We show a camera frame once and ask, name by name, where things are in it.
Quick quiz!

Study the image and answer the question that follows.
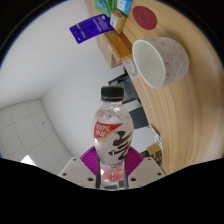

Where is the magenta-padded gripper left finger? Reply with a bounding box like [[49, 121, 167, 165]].
[[58, 146, 102, 190]]

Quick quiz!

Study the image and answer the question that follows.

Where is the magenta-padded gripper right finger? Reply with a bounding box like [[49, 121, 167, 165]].
[[123, 146, 167, 190]]

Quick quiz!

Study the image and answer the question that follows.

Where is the clear drink bottle black cap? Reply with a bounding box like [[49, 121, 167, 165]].
[[91, 85, 135, 188]]

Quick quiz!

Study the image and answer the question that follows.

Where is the brown carton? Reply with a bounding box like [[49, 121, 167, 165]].
[[146, 143, 163, 166]]

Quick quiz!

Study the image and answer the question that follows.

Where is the rectangular ceiling light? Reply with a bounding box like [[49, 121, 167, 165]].
[[20, 154, 37, 167]]

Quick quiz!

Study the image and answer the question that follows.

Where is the clear plastic bag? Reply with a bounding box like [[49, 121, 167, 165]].
[[121, 58, 141, 80]]

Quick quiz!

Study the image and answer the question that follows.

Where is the white speckled mug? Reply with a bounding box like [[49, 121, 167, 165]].
[[131, 36, 190, 90]]

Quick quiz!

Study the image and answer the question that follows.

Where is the wooden side desk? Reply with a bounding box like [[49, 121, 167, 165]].
[[94, 28, 134, 70]]

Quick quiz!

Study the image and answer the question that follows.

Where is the purple foil package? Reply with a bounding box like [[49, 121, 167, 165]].
[[69, 13, 116, 45]]

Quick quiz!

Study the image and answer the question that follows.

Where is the flat round red coaster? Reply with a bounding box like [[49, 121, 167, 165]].
[[132, 5, 158, 31]]

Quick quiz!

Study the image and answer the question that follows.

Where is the green cloth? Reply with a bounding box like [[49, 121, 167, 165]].
[[94, 0, 116, 18]]

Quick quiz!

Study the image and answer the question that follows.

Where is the small light blue box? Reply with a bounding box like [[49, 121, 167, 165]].
[[116, 0, 134, 15]]

